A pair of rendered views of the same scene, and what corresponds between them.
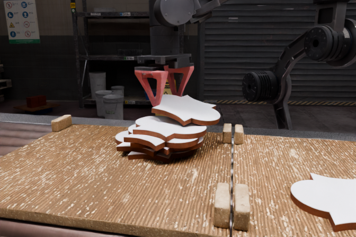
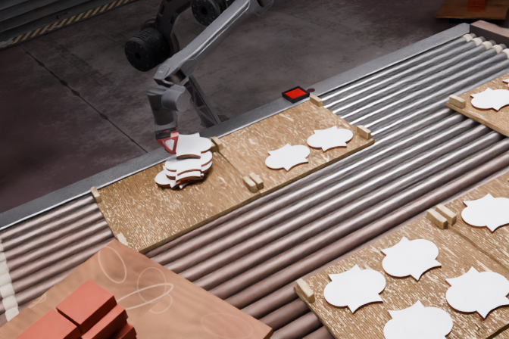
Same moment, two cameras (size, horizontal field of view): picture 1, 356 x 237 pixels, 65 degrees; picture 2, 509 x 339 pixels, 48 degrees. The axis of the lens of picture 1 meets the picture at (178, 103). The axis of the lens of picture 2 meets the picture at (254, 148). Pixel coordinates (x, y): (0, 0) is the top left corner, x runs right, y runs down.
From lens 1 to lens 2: 1.35 m
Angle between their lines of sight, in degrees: 38
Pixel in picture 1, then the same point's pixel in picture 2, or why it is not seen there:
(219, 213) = (253, 188)
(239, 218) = (260, 185)
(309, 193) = (273, 163)
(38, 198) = (176, 225)
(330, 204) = (282, 163)
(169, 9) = (180, 106)
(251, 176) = (245, 166)
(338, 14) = not seen: outside the picture
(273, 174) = (253, 160)
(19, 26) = not seen: outside the picture
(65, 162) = (153, 210)
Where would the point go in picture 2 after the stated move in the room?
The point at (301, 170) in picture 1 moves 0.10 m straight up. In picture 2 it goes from (262, 150) to (257, 124)
